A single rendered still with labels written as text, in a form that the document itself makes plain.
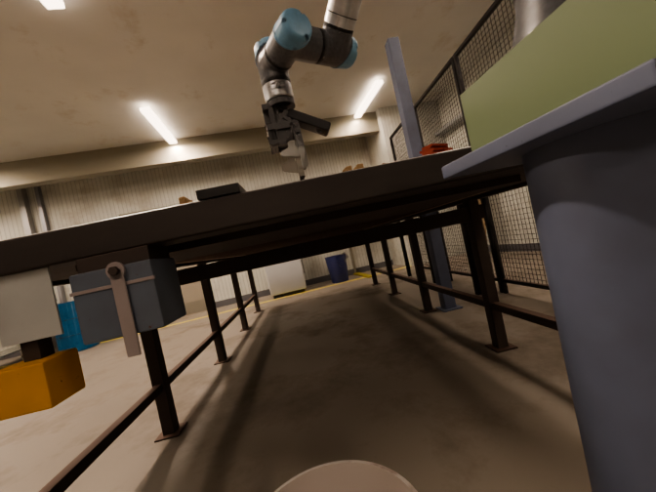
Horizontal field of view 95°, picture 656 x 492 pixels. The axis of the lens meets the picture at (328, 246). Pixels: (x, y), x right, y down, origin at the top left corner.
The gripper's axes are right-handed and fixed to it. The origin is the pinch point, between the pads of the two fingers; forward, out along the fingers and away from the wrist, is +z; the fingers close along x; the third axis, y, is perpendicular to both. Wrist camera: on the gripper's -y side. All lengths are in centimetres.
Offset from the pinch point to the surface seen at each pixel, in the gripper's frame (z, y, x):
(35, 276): 12, 52, 19
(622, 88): 12, -19, 59
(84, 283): 15, 43, 23
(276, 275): 55, 37, -481
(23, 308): 17, 55, 19
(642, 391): 41, -24, 51
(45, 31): -219, 170, -213
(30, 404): 33, 56, 22
